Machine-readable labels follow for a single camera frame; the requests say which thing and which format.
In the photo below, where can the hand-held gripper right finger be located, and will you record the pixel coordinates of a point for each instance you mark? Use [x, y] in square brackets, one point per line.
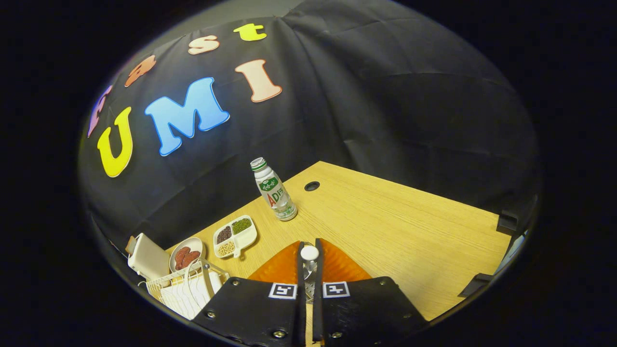
[317, 313]

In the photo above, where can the white drink bottle green label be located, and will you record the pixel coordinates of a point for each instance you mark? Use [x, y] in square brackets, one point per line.
[274, 193]

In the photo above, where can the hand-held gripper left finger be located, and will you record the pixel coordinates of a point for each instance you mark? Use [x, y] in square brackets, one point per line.
[301, 308]

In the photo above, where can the brown meat patty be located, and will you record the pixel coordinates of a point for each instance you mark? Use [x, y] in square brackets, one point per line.
[181, 256]
[193, 258]

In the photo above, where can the black table edge clamp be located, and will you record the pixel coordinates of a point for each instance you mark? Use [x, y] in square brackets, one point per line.
[507, 222]
[475, 285]

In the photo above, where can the white plate with meat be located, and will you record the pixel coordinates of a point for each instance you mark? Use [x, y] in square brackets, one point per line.
[195, 242]

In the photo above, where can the white divided dish with beans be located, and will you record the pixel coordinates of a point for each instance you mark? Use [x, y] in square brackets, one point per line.
[246, 237]

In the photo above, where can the toast slice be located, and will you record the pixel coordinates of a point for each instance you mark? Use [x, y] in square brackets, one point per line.
[130, 244]

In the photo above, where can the white toaster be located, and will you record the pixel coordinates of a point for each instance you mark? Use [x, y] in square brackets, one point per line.
[149, 260]

